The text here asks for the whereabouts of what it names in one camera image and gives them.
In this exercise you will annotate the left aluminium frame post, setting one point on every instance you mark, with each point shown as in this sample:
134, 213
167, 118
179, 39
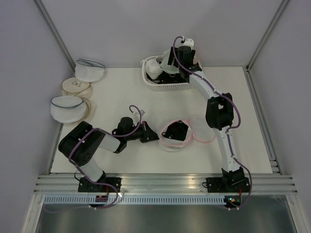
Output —
55, 33

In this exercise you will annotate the pink-trimmed mesh laundry bag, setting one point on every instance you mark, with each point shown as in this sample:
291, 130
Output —
198, 131

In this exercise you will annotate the aluminium mounting rail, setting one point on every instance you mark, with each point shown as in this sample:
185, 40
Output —
179, 184

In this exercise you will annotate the white plastic basket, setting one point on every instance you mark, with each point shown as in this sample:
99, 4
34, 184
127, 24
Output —
161, 87

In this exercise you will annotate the beige laundry bag upper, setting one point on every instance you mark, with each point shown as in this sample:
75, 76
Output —
75, 87

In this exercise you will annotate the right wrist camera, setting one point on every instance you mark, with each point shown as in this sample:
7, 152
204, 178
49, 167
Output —
189, 42

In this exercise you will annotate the right aluminium frame post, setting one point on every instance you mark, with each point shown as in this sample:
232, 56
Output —
273, 23

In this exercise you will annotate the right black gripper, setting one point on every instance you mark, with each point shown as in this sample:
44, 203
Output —
170, 58

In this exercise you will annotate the white bra in basket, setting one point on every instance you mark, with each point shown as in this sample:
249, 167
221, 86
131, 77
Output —
153, 69

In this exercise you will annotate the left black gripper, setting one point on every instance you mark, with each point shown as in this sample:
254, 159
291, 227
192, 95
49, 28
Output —
148, 135

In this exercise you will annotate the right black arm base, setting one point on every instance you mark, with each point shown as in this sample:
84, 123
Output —
217, 185

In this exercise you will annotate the aluminium frame post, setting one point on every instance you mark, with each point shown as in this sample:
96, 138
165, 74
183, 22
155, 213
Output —
55, 33
273, 23

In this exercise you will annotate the beige laundry bag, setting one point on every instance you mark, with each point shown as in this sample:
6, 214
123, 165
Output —
90, 111
75, 87

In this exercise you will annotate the beige laundry bag lower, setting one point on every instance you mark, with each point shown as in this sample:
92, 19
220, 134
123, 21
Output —
90, 111

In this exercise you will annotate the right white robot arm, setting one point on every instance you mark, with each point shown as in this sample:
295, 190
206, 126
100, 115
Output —
219, 116

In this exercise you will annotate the black bra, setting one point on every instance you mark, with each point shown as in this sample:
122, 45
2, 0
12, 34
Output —
176, 131

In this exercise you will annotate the blue-trimmed laundry bag rear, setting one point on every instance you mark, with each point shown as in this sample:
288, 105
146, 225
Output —
88, 70

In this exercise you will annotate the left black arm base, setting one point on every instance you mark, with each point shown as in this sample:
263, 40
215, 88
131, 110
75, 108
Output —
86, 186

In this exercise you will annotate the blue-trimmed laundry bag front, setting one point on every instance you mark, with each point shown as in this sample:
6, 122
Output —
67, 109

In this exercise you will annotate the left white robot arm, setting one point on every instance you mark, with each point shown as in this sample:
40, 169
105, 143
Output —
80, 145

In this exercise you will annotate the white slotted cable duct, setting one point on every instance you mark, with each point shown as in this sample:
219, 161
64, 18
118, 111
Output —
136, 199

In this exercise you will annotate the black garments in basket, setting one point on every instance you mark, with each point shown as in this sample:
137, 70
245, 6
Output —
165, 78

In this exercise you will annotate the blue-trimmed laundry bag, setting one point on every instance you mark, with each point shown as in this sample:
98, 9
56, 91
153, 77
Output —
88, 70
67, 109

